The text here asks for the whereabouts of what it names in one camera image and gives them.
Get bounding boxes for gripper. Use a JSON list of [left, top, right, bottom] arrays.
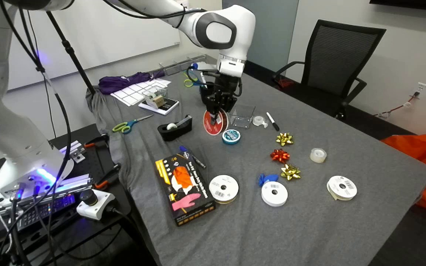
[[204, 75, 242, 125]]

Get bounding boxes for red ribbon spool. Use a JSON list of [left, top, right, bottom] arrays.
[[203, 109, 229, 136]]

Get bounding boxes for small clear plastic box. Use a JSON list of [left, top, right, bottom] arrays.
[[229, 104, 256, 130]]

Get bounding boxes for black tape dispenser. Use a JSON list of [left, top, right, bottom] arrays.
[[157, 115, 193, 142]]

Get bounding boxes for clear box with small items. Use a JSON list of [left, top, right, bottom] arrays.
[[142, 86, 169, 109]]

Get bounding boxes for black box of gloves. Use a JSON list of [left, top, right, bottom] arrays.
[[155, 151, 216, 227]]

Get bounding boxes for black cup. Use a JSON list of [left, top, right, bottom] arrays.
[[199, 82, 216, 106]]

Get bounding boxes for teal ribbon spool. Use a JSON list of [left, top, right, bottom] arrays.
[[222, 129, 241, 145]]

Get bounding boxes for yellow and blue scissors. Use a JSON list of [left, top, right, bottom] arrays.
[[183, 68, 208, 88]]

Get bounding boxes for black notebook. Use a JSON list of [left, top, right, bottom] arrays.
[[138, 98, 180, 116]]

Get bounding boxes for black marker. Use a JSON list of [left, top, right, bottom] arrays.
[[266, 112, 280, 132]]

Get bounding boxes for blue capped marker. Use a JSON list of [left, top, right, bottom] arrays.
[[179, 145, 207, 170]]

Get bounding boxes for clear plastic organizer tray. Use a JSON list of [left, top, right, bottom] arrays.
[[159, 54, 218, 76]]

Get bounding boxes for gold gift bow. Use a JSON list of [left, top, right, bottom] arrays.
[[276, 133, 294, 147], [281, 164, 302, 181]]

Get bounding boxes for red gift bow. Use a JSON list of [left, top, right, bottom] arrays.
[[270, 149, 291, 164]]

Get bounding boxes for white ribbon spool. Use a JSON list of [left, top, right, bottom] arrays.
[[261, 181, 288, 207], [327, 175, 358, 201], [209, 175, 240, 205]]

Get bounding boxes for blue gift bow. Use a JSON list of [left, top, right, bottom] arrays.
[[258, 173, 279, 187]]

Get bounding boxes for white grid paper sheet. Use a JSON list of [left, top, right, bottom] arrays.
[[110, 78, 172, 107]]

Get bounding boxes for purple cloth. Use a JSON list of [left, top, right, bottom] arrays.
[[98, 71, 166, 95]]

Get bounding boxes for black office chair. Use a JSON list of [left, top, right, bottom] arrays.
[[272, 19, 387, 121]]

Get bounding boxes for orange and black clamp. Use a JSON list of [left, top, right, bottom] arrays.
[[84, 133, 110, 149], [93, 163, 122, 190]]

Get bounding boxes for whiteboard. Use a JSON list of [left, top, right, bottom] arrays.
[[6, 0, 181, 91]]

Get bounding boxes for grey table cloth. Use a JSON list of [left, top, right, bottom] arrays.
[[85, 69, 426, 266]]

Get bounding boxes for white emergency stop button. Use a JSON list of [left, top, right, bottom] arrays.
[[76, 189, 116, 221]]

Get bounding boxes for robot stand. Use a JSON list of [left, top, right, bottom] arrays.
[[0, 124, 151, 266]]

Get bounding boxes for green handled scissors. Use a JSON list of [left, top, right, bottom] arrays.
[[112, 115, 154, 134]]

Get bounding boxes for black cable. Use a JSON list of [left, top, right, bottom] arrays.
[[105, 206, 151, 255]]

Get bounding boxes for red cable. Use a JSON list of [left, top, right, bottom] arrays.
[[374, 93, 419, 119]]

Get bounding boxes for wall monitor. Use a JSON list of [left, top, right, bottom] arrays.
[[369, 0, 426, 13]]

